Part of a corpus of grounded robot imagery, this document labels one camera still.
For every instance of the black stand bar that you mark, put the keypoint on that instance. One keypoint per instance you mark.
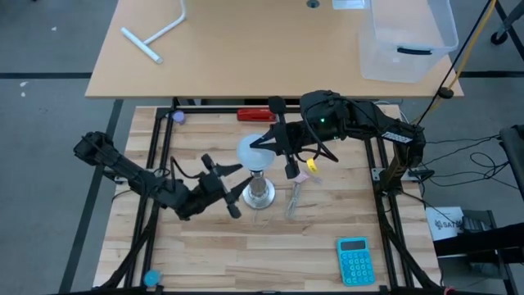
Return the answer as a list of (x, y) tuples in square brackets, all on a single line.
[(483, 243)]

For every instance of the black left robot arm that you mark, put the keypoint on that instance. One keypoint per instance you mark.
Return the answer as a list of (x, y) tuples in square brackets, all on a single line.
[(131, 172)]

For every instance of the blue calculator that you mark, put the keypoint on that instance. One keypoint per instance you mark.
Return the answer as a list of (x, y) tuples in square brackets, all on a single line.
[(356, 262)]

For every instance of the clear plastic storage bin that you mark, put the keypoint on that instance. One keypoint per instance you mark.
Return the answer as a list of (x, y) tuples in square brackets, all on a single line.
[(409, 41)]

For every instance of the silver table lamp base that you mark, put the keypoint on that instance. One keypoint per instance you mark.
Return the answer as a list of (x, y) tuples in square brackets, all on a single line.
[(258, 194)]

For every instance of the grey chair leg with caster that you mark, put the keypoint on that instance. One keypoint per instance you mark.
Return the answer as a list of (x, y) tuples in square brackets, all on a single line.
[(499, 37)]

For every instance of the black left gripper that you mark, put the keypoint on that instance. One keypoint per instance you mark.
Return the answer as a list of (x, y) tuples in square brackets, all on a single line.
[(210, 188)]

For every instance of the white paper label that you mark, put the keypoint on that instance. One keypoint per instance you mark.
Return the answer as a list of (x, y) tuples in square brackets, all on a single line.
[(348, 4)]

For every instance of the red stapler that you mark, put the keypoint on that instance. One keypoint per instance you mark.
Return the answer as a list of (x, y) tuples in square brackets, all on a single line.
[(254, 115)]

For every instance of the dark grey case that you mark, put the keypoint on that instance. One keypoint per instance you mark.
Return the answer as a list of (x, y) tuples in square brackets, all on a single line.
[(515, 160)]

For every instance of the light wooden desk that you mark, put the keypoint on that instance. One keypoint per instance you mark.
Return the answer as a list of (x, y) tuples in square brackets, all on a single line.
[(229, 53)]

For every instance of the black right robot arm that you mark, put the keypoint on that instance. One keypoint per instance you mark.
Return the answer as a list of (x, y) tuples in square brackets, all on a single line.
[(360, 119)]

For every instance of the purple tape roll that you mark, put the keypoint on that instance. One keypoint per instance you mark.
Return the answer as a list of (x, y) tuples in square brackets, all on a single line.
[(179, 117)]

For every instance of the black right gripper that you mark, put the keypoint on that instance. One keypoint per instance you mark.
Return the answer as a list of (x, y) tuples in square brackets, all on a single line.
[(294, 137)]

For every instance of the black aluminium table frame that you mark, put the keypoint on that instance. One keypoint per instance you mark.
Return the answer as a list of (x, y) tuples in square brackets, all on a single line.
[(204, 110)]

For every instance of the white printed box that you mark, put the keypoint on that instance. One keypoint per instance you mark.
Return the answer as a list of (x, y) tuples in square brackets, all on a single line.
[(444, 223)]

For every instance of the white flood lightbulb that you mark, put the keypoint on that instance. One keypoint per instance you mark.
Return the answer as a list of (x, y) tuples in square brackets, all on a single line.
[(254, 157)]

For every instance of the grey desk grommet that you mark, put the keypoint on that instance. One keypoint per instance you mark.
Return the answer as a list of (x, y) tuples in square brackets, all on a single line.
[(313, 3)]

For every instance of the black electronic device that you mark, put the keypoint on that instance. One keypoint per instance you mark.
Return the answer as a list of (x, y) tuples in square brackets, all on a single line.
[(479, 221)]

